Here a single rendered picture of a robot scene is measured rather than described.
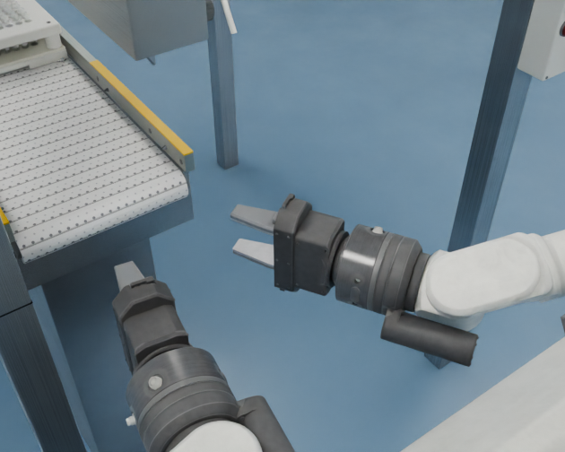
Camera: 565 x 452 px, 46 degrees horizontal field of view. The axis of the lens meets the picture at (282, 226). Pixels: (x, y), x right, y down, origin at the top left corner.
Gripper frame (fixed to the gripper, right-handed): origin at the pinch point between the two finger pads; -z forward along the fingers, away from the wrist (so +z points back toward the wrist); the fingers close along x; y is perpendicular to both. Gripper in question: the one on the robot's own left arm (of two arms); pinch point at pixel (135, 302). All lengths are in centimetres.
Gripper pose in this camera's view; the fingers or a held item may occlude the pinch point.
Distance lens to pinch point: 72.2
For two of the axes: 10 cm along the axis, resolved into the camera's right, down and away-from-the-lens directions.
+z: 4.5, 5.9, -6.7
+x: 0.0, 7.5, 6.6
